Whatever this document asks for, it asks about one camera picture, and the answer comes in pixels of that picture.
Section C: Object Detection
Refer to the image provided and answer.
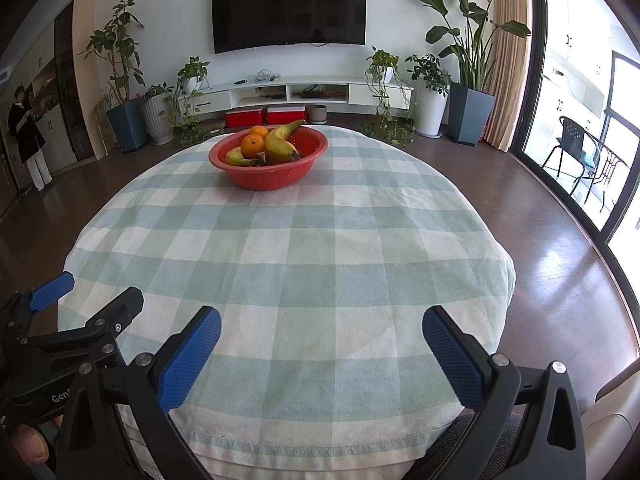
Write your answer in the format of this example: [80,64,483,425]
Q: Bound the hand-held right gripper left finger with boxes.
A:
[56,305,222,480]

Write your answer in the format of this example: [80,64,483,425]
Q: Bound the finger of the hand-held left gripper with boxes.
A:
[10,271,76,326]
[20,286,145,370]

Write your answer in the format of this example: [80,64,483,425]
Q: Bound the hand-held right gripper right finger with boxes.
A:
[407,305,587,480]

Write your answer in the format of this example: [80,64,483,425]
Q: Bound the yellow banana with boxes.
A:
[263,119,306,165]
[224,147,265,167]

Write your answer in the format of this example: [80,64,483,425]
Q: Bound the red plastic colander bowl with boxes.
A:
[208,125,329,191]

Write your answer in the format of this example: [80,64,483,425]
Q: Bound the person's left hand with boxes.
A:
[10,423,51,466]

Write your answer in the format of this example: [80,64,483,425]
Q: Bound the green white checked tablecloth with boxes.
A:
[57,124,517,480]

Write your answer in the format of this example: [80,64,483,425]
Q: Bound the beige sofa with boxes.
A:
[582,370,640,480]

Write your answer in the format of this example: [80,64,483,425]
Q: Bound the leafy tree in blue pot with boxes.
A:
[82,0,150,155]

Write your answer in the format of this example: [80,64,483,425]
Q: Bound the dark tall cabinet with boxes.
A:
[52,0,98,162]

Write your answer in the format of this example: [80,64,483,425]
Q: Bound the plant in white ribbed pot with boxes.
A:
[142,84,176,146]

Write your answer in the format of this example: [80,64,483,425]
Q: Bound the red storage box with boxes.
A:
[266,105,307,125]
[225,108,266,128]

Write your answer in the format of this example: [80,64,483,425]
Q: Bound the large-leaf plant in blue pot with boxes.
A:
[402,0,532,147]

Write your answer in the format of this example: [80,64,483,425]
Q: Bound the trailing pothos in white pot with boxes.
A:
[172,56,223,148]
[361,46,418,148]

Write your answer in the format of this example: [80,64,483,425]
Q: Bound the schefflera in tall white pot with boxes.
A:
[405,53,451,138]

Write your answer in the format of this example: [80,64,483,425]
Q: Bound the black balcony chair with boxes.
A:
[541,116,603,195]

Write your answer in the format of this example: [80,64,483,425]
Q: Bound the white television cabinet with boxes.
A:
[192,76,415,111]

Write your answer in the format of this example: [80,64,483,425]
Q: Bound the beige curtain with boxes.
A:
[482,0,528,153]

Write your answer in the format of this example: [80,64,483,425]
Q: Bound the black framed glass door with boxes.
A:
[510,0,640,341]

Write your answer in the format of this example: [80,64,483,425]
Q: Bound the black wall television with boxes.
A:
[211,0,367,54]

